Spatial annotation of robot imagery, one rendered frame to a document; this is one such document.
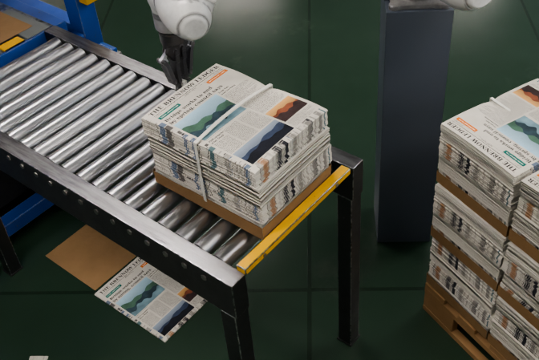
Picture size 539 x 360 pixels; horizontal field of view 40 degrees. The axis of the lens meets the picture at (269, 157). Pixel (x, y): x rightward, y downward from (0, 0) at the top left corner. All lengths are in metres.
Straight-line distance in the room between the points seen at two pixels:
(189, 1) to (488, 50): 2.50
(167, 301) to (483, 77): 1.94
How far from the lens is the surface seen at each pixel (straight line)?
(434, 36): 2.34
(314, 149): 1.82
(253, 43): 4.07
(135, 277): 2.87
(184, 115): 1.85
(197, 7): 1.74
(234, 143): 1.74
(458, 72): 3.83
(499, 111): 2.19
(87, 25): 2.96
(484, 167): 2.06
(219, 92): 1.91
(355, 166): 2.01
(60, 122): 2.34
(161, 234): 1.88
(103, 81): 2.48
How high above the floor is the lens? 2.12
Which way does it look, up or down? 40 degrees down
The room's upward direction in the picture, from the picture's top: 5 degrees counter-clockwise
